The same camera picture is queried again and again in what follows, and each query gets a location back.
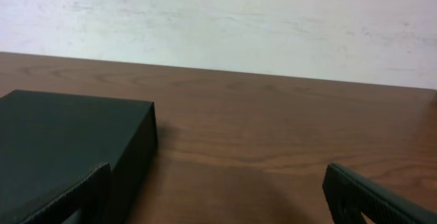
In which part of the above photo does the dark green box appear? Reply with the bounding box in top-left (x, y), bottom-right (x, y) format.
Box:
top-left (1, 90), bottom-right (158, 223)

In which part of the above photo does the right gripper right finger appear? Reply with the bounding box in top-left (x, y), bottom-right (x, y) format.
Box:
top-left (322, 163), bottom-right (436, 224)

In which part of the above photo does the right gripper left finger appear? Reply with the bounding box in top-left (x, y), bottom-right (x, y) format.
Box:
top-left (20, 163), bottom-right (111, 223)

